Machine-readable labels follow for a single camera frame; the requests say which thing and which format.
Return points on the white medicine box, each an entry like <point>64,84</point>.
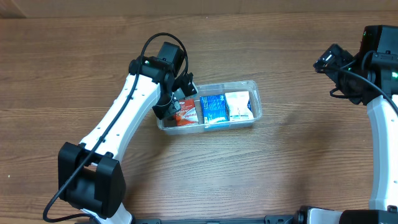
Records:
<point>239,106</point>

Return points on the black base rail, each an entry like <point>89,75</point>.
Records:
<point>268,219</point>

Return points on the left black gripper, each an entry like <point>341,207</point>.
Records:
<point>170,106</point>

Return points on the red medicine box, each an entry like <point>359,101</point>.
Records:
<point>187,114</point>

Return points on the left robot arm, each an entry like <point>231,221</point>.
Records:
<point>90,176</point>

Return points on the clear plastic container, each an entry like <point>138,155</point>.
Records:
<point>169,125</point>

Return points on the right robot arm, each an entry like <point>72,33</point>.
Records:
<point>370,78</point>

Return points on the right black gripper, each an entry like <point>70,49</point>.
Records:
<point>328,59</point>

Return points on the blue medicine box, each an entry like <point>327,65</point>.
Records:
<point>214,109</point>

